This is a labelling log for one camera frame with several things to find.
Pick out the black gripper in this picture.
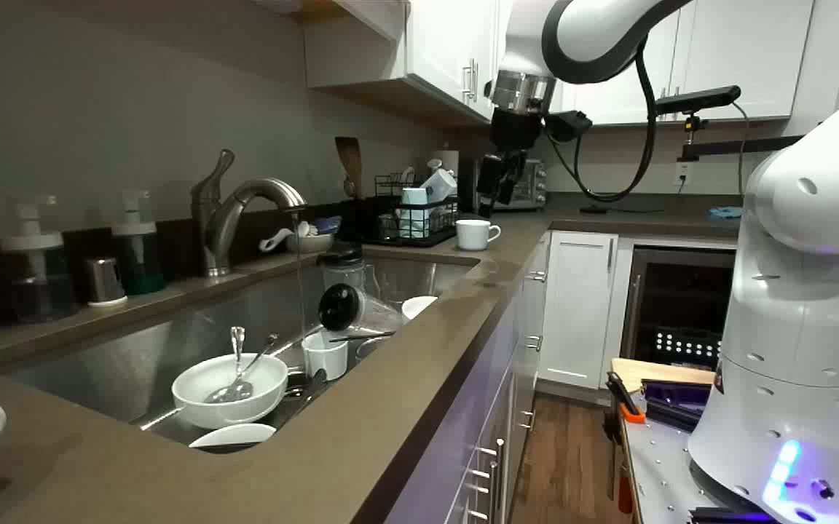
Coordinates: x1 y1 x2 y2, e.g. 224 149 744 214
475 101 545 220

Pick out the large white mug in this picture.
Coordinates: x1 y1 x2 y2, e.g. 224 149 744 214
456 214 505 254

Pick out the silver toaster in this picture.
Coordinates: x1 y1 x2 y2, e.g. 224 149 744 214
459 155 550 214

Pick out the white container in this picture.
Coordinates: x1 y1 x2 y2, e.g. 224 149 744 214
424 165 462 210

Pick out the light blue container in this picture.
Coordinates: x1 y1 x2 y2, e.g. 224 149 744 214
397 182 432 240

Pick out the white plate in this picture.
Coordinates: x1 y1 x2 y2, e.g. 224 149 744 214
399 293 440 323

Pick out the white lower cabinet door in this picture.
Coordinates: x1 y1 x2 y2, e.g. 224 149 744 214
540 226 622 389

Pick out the white upper cabinet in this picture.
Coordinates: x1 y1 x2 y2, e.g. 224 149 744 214
301 0 517 127
549 0 839 127

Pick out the sponge holder dish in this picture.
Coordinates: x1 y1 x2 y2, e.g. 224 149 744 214
287 217 339 255

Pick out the clear glass jar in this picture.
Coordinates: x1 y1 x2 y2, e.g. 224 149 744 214
316 281 408 338

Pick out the black glass door cooler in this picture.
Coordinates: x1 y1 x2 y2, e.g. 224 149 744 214
622 240 740 370

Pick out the wooden board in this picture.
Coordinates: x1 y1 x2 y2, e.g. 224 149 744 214
610 355 721 389

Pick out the small white cup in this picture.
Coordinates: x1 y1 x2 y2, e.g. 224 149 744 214
301 328 354 383

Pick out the orange black clamp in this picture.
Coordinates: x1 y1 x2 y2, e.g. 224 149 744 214
603 370 648 427
616 462 639 517

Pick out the grey lower cabinet front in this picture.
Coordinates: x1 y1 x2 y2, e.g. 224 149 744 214
384 229 550 524

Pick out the dark bar box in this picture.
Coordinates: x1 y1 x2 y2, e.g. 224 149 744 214
641 377 721 433

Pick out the brushed steel faucet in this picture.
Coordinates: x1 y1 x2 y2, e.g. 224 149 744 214
189 144 313 281

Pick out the white speckled robot cart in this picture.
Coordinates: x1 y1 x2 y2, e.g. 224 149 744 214
619 403 782 524

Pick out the white bowl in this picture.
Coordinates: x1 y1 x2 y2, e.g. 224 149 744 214
170 350 293 433

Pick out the small metal cup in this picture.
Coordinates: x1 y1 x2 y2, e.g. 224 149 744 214
81 254 131 310

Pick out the stainless steel sink basin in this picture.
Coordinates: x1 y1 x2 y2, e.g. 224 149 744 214
0 243 488 459

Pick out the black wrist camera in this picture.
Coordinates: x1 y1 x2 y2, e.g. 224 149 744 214
542 106 594 144

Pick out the black wire dish rack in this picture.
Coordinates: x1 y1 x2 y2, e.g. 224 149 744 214
373 192 462 248

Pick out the black camera on stand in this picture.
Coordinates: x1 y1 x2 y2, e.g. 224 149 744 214
648 80 805 169

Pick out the white scrubber handle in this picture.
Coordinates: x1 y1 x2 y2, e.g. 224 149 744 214
258 223 298 255

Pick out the silver thin handled utensil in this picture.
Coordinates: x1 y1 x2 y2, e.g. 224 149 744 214
234 332 282 402

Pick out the silver spoon wide handle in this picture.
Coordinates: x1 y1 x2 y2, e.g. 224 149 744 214
207 323 258 403

